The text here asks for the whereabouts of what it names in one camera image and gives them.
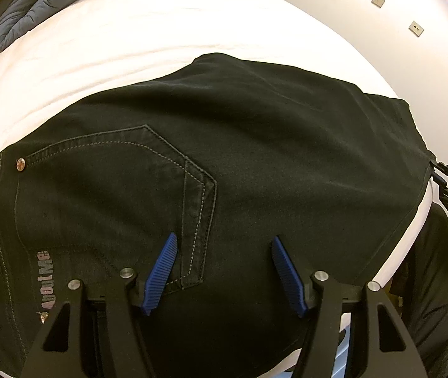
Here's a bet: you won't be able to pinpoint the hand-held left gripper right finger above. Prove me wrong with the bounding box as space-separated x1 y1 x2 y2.
270 236 431 378

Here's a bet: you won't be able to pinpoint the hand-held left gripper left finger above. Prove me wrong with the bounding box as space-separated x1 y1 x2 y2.
19 232 178 378

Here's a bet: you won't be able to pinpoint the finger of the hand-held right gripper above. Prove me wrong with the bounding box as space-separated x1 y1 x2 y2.
429 160 448 190

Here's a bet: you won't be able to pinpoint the black denim pants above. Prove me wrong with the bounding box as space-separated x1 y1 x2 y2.
0 52 434 378

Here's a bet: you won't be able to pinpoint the person's dark clothing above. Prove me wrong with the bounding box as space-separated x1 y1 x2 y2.
382 203 448 378

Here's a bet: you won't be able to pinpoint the bed with white sheet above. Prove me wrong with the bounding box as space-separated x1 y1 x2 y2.
0 0 435 378

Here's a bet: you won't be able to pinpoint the rolled blue duvet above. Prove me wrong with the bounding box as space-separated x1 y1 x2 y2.
0 0 91 50

